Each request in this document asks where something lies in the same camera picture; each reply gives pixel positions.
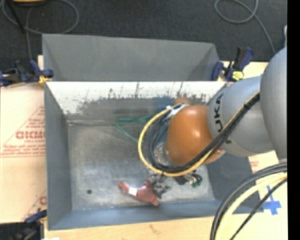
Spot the red tool with white label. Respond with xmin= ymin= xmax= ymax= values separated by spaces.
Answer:
xmin=117 ymin=180 xmax=160 ymax=207

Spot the brown cardboard board, red print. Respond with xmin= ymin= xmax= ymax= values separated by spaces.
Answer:
xmin=0 ymin=54 xmax=49 ymax=225

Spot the grey metal bin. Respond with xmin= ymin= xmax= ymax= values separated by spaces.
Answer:
xmin=41 ymin=33 xmax=264 ymax=231

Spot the green wire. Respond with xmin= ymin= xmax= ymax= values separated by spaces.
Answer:
xmin=115 ymin=115 xmax=152 ymax=142

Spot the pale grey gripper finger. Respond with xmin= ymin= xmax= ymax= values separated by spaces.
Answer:
xmin=154 ymin=183 xmax=172 ymax=199
xmin=146 ymin=174 xmax=166 ymax=185

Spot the black cylinder on white bracket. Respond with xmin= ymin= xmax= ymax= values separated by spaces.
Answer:
xmin=175 ymin=171 xmax=204 ymax=186

